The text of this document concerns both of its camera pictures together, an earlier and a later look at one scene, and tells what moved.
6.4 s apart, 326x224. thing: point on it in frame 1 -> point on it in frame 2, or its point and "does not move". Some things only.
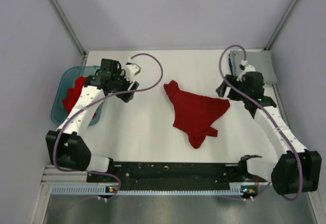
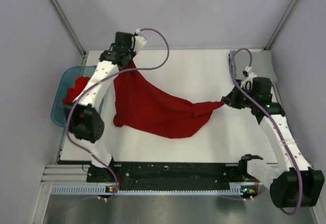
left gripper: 120,74 -> 132,52
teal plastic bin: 64,78 does not move
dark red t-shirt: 195,114 -> 142,105
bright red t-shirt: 74,93 does not move
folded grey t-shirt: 262,60 does not move
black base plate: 174,174 does not move
